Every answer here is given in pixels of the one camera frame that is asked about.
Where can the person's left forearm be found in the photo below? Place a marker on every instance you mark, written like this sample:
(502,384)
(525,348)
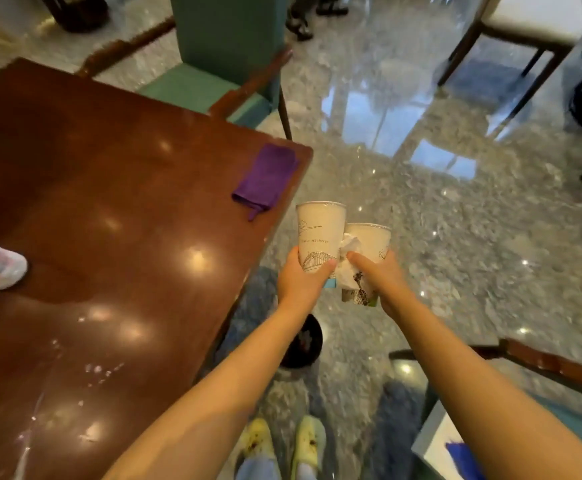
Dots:
(211,409)

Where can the white spilled milk streak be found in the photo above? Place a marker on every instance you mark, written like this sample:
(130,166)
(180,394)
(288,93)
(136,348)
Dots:
(23,454)

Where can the dark wooden stand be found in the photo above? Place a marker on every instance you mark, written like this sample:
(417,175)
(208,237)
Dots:
(75,12)

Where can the person's yellow right shoe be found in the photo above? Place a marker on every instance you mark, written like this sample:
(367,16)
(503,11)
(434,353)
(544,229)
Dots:
(310,439)

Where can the person's right hand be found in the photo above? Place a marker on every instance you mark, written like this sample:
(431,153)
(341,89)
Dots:
(391,287)

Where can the person's yellow shoe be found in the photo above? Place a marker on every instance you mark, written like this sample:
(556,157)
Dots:
(310,439)
(258,437)

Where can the black waste bin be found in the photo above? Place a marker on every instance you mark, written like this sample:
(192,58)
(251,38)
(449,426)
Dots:
(313,354)

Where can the green upholstered wooden armchair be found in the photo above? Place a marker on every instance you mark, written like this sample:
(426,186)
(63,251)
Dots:
(226,34)

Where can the white paper cup blue band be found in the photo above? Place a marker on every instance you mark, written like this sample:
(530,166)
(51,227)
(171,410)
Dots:
(321,229)

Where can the person's right forearm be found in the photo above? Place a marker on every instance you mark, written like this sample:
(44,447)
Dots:
(481,404)

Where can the white seat wooden chair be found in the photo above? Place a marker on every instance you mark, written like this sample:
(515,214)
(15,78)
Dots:
(536,14)

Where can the person's grey patterned trousers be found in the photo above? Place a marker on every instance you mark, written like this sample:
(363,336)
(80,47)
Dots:
(258,469)

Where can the teal seat wooden armchair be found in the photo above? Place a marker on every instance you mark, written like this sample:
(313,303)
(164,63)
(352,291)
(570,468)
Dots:
(546,362)

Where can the person's yellow left shoe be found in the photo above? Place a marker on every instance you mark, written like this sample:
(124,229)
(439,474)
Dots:
(258,437)

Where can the person's left hand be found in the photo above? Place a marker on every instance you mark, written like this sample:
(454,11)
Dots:
(298,289)

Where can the purple cleaning cloth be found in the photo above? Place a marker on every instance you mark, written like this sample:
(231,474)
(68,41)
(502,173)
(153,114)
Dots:
(268,174)

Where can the white tissue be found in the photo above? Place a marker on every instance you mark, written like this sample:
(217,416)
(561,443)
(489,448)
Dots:
(349,244)

